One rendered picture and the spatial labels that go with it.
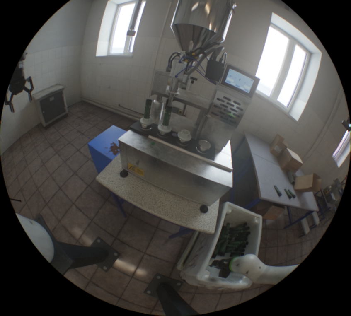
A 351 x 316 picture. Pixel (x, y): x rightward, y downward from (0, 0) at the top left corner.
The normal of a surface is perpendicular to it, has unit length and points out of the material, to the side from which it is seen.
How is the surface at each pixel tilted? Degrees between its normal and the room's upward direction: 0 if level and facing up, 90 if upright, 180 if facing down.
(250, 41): 90
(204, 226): 0
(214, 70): 90
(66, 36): 90
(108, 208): 0
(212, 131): 90
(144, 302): 0
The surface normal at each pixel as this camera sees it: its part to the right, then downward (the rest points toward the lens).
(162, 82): -0.32, 0.52
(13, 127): 0.92, 0.37
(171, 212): 0.23, -0.77
